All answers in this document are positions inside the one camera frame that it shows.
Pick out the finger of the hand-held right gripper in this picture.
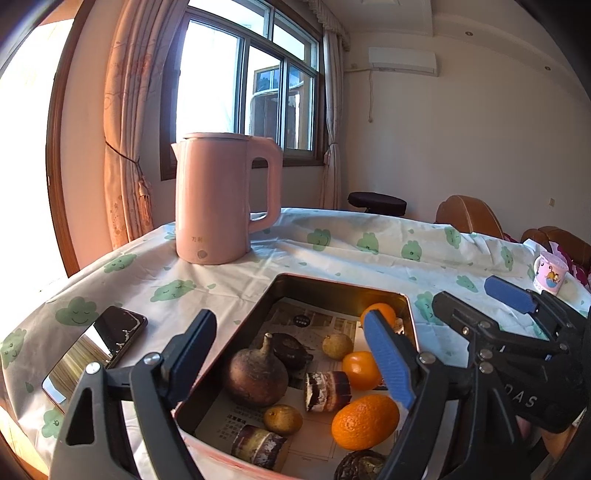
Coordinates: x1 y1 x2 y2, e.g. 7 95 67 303
431 292 555 361
484 275 591 342

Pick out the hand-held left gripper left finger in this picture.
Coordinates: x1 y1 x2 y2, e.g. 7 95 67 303
48 308 218 480

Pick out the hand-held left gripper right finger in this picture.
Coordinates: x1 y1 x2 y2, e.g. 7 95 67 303
363 309 527 480

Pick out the small smooth orange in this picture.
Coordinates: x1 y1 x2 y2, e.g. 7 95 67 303
360 302 398 330
342 351 384 391

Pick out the small brown round fruit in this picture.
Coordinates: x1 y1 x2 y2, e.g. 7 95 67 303
322 334 355 361

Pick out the large rough orange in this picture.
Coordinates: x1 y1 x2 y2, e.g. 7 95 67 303
331 393 400 451

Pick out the brown pear-shaped taro root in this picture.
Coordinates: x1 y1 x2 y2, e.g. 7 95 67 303
223 332 290 408

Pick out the pink metal tin box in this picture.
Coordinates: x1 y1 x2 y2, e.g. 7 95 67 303
173 273 421 480

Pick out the pink cartoon cup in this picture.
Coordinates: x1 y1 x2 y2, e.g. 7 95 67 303
533 251 570 295

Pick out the brown leather sofa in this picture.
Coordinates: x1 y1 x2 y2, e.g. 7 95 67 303
522 226 591 273

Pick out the black smartphone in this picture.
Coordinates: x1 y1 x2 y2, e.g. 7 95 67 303
41 305 149 414

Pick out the cloud print tablecloth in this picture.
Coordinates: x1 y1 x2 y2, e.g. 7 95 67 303
0 206 591 480

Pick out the black round stool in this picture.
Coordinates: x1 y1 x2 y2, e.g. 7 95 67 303
347 191 408 217

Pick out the pink electric kettle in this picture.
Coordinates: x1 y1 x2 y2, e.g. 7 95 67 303
171 132 283 265

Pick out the wooden balcony door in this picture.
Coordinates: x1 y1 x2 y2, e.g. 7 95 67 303
0 18 109 278

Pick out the narrow beige curtain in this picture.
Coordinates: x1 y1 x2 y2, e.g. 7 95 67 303
318 30 348 210

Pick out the long patterned beige curtain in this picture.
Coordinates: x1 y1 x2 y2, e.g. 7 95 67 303
102 0 185 252

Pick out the white air conditioner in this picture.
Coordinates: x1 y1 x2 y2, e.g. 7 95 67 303
368 46 438 77

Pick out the brown framed window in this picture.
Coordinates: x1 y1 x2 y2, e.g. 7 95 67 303
159 0 326 182

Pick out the beige curtain valance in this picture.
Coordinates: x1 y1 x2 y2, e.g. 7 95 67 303
305 0 352 51

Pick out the air conditioner cord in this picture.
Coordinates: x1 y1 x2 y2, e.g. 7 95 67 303
346 67 376 124

